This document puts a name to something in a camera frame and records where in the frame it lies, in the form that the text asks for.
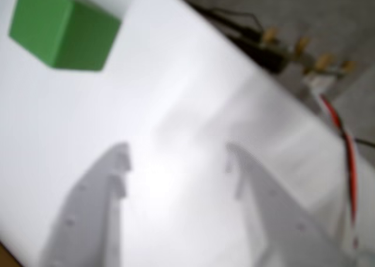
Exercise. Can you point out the green cube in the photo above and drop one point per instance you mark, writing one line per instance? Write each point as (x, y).
(58, 30)

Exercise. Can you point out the controller circuit board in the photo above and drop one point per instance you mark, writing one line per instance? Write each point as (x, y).
(322, 62)

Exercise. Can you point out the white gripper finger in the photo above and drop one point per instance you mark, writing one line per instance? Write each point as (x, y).
(88, 214)
(281, 220)

